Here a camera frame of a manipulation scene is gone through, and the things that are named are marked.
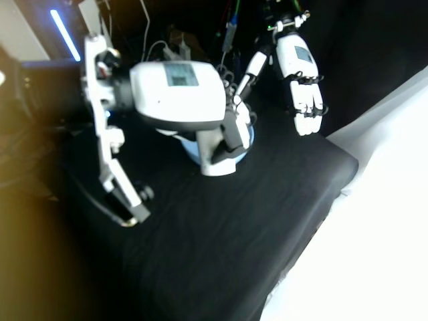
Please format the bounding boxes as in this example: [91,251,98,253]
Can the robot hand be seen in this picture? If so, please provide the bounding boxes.
[128,61,257,165]
[233,29,328,136]

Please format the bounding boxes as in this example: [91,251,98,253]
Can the blue bowl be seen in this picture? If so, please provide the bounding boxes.
[180,125,255,167]

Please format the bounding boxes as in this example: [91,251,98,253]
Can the white power strip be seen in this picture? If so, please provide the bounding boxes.
[163,41,192,64]

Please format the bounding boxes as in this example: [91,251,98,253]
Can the white and blue hanging connector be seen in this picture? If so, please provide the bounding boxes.
[220,18,237,68]

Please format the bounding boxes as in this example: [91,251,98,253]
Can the black table cloth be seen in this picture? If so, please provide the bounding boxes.
[60,76,359,321]

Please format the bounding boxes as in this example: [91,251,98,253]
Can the white column with blue light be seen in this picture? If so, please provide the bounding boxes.
[0,0,111,64]

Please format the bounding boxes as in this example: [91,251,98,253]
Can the white backdrop sheet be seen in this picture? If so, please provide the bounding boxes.
[260,66,428,321]

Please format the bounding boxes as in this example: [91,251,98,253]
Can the white cable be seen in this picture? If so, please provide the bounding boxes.
[140,0,152,64]

